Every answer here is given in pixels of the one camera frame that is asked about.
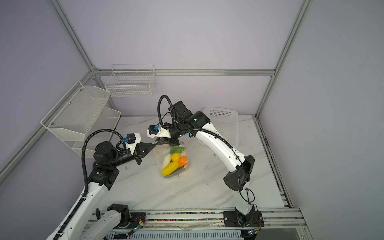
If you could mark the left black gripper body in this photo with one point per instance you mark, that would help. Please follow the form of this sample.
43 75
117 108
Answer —
125 156

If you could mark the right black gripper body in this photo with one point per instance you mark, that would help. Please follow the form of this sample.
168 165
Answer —
174 134

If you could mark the yellow lemon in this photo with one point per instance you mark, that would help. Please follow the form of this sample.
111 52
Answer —
175 157

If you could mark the clear zip top bag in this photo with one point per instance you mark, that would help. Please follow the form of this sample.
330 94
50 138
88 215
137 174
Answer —
161 151

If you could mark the orange tangerine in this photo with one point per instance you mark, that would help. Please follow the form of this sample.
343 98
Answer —
183 161

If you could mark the yellow corn cob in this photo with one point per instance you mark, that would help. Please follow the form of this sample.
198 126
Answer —
170 168

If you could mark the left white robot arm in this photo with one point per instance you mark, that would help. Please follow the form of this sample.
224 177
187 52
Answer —
84 221

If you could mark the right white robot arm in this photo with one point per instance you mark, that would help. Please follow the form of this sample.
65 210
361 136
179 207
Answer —
176 121

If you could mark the white plastic food basket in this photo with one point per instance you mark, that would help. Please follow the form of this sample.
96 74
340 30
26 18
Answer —
226 122

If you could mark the white mesh two-tier shelf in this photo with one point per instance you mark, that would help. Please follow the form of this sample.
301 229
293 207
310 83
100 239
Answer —
82 111

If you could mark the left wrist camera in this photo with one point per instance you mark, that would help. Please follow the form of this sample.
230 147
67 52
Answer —
130 141

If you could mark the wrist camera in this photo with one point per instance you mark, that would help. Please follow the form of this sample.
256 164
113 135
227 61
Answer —
130 141
155 131

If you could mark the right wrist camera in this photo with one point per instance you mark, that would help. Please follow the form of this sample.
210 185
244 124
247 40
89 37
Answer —
155 131

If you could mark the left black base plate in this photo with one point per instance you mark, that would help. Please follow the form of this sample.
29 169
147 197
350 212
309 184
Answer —
132 222

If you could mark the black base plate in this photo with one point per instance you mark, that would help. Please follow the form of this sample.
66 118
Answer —
236 219
132 222

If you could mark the white wire wall basket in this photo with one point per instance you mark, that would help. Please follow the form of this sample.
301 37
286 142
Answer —
131 81

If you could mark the aluminium frame back bar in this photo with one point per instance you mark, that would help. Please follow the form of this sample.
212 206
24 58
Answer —
195 72

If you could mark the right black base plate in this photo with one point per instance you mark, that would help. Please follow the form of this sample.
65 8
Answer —
236 219

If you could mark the aluminium front rail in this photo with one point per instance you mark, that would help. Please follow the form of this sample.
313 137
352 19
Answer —
167 222

